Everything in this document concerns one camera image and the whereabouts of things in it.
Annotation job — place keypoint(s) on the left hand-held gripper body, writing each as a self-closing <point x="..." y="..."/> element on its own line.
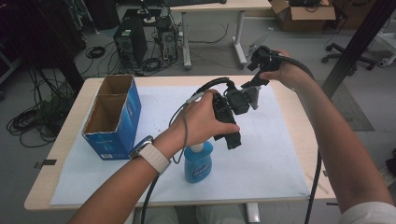
<point x="232" y="102"/>

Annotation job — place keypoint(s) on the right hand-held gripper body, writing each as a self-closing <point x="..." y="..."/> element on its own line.
<point x="264" y="59"/>

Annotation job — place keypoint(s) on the person's right hand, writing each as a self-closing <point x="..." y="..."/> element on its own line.
<point x="288" y="73"/>

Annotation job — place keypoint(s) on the person's left hand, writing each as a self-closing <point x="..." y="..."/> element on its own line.
<point x="199" y="119"/>

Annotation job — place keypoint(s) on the brown cardboard box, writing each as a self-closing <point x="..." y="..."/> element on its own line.
<point x="306" y="17"/>

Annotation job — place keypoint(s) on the white table mat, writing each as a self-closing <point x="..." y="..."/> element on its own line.
<point x="264" y="155"/>

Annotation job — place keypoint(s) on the white desk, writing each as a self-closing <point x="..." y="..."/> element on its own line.
<point x="218" y="6"/>

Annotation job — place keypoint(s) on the blue plastic bottle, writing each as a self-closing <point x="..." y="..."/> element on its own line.
<point x="197" y="165"/>

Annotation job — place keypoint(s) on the black office chair base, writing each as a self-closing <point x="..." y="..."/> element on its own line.
<point x="348" y="56"/>

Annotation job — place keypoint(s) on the open computer tower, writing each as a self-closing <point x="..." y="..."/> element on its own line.
<point x="167" y="39"/>

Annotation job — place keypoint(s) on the black metal pole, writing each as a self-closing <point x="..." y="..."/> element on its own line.
<point x="358" y="46"/>

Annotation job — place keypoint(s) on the white table leg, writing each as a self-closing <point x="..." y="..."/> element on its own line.
<point x="252" y="213"/>

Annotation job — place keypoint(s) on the blue cardboard box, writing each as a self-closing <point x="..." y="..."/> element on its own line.
<point x="116" y="124"/>

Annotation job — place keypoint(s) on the black computer tower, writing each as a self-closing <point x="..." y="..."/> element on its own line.
<point x="130" y="42"/>

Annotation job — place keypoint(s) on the white sleeve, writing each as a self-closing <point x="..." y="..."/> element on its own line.
<point x="370" y="214"/>

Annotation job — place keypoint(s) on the black tape strip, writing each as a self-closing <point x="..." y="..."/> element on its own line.
<point x="49" y="162"/>

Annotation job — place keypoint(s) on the dark curtain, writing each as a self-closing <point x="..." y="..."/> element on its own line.
<point x="40" y="37"/>

